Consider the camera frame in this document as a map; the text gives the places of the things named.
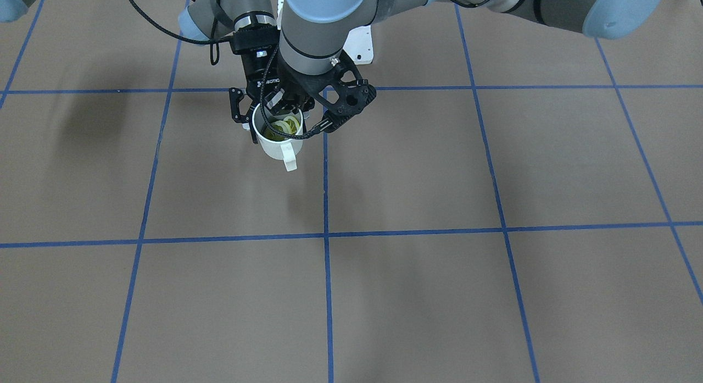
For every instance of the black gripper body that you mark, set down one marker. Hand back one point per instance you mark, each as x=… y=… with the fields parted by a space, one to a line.
x=256 y=74
x=294 y=85

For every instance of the white ribbed mug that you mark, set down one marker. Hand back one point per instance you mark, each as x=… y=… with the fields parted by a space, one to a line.
x=285 y=150

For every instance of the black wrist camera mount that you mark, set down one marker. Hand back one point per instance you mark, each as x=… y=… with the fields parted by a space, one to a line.
x=354 y=93

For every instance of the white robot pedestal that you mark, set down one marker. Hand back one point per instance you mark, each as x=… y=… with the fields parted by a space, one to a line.
x=358 y=45

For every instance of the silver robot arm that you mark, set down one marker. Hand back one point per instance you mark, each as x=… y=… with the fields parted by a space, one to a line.
x=209 y=23
x=311 y=56

